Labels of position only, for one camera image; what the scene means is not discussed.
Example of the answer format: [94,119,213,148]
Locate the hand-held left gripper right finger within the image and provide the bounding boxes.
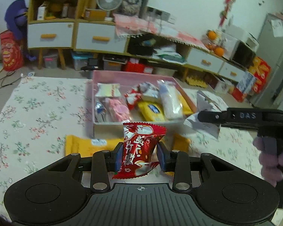
[157,142,235,191]

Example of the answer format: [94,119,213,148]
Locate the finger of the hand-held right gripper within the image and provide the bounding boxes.
[197,108,229,126]

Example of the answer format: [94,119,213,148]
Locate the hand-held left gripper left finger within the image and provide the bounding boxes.
[47,142,124,192]

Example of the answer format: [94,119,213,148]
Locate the red foil snack packet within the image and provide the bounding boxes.
[112,122,167,180]

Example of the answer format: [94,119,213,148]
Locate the pink cardboard box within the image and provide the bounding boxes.
[85,70,197,139]

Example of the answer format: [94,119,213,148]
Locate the person's right hand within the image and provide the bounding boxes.
[253,135,283,187]

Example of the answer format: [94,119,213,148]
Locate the plain yellow snack packet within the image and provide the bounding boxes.
[159,134,191,176]
[177,91,194,116]

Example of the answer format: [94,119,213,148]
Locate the large yellow snack packet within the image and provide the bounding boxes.
[65,135,123,158]

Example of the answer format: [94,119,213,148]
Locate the yellow egg tray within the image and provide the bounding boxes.
[186,76,206,87]

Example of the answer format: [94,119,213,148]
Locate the clear wafer packet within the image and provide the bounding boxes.
[157,79,184,120]

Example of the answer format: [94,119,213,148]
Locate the pink snack packet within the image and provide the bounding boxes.
[105,98,132,122]

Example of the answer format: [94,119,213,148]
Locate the yellow packet with blue label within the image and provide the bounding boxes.
[138,101,166,122]

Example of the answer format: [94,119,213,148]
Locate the red orange carton boxes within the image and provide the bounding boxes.
[232,56,271,103]

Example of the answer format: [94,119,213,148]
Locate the silver blue snack packet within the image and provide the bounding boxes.
[94,98,108,123]

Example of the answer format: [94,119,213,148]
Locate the low wooden cabinet white drawers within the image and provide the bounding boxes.
[127,34,250,85]

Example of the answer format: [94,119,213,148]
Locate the grey fridge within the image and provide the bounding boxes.
[251,13,283,111]

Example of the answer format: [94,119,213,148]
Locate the white black microwave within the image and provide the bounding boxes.
[223,32,259,69]

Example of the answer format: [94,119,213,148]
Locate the red box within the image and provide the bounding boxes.
[125,61,153,74]

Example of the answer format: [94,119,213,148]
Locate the floral tablecloth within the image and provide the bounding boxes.
[0,76,283,215]

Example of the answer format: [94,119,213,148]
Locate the black bag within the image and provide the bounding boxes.
[127,36,156,56]

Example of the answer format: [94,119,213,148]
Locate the clear storage bin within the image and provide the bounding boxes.
[72,52,97,71]
[43,54,59,69]

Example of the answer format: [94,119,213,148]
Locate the pink patterned cloth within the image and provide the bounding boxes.
[113,14,208,50]

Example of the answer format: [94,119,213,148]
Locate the framed animal picture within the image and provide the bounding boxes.
[113,0,153,19]

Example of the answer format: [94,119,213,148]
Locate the wooden shelf cabinet white drawers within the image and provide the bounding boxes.
[26,0,130,70]

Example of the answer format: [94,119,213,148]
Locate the brown cardboard box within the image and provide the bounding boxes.
[84,9,108,21]

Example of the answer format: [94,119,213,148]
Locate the red printed bag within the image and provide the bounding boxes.
[0,31,24,71]

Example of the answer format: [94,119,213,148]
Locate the white desk fan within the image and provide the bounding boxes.
[96,0,123,20]

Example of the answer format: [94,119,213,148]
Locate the purple plush toy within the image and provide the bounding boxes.
[4,0,37,62]

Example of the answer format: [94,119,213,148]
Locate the black cable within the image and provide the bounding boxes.
[0,71,22,90]

